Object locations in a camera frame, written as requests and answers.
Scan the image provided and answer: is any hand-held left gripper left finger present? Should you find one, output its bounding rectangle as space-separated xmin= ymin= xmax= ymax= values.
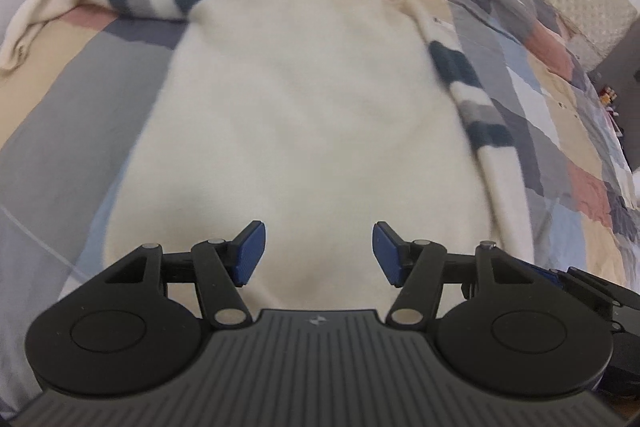
xmin=102 ymin=220 xmax=266 ymax=329

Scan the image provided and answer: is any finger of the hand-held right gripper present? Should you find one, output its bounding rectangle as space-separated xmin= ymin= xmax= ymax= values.
xmin=532 ymin=264 xmax=640 ymax=310

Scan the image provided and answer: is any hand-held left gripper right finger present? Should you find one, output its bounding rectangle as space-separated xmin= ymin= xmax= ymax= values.
xmin=372 ymin=221 xmax=538 ymax=327

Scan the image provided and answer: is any cream sweater with striped sleeves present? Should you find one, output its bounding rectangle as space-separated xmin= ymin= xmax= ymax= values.
xmin=0 ymin=0 xmax=537 ymax=323

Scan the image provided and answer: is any row of small bottles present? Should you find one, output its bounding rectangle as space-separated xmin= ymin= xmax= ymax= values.
xmin=597 ymin=84 xmax=623 ymax=138

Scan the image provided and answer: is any plaid patchwork duvet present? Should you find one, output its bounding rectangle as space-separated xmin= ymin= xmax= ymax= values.
xmin=0 ymin=0 xmax=640 ymax=413

